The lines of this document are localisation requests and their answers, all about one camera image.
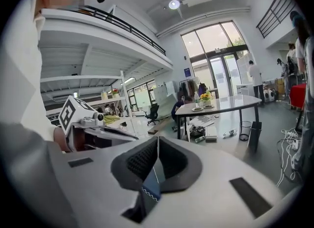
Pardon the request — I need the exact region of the plastic bottle on floor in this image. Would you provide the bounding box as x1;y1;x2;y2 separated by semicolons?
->
222;128;237;139

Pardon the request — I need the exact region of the clothes rack with garments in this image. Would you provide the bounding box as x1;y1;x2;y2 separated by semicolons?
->
178;76;208;100

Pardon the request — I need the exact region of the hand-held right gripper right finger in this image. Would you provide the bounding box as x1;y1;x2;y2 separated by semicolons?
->
158;136;203;194

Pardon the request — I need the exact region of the black office chair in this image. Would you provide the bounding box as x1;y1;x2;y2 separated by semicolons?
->
144;103;160;126

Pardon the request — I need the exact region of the black wire waste bin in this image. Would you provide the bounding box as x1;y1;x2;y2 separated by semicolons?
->
238;121;253;142

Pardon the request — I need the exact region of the black computer tower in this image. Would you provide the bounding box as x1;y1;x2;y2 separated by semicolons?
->
246;121;263;153

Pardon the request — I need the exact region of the red cloth covered table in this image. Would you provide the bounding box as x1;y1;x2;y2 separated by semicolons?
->
288;83;308;110

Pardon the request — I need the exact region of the white flat box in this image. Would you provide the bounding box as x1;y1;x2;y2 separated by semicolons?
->
205;126;219;143

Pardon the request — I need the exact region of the person's white shirt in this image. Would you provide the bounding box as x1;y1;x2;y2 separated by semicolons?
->
0;0;81;228

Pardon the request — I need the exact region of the bunch of bananas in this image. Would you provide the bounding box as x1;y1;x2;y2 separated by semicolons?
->
102;114;121;125

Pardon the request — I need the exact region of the white washing machine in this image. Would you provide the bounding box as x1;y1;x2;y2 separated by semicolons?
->
262;87;279;102

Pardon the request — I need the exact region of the person's left forearm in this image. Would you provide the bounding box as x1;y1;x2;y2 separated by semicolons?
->
53;126;67;152

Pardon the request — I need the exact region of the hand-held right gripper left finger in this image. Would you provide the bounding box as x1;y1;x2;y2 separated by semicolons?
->
110;136;159;191

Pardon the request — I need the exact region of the yellow flower bouquet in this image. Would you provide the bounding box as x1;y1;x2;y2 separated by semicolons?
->
199;91;213;107

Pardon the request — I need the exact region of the white power strip with cables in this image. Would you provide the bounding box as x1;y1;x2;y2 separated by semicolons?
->
276;128;304;187

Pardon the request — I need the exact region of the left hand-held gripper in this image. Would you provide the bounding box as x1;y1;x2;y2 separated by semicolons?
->
58;95;140;152

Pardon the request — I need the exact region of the dark blue stitched fabric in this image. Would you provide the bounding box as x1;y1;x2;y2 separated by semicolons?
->
141;158;166;201

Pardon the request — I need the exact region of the black mezzanine railing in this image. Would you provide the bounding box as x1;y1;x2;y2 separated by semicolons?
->
256;0;296;39
78;4;167;56

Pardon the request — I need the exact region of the grey table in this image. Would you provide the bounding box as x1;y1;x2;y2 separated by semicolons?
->
175;94;262;140

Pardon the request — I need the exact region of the glass entrance door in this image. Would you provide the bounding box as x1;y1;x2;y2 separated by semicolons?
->
180;20;251;98

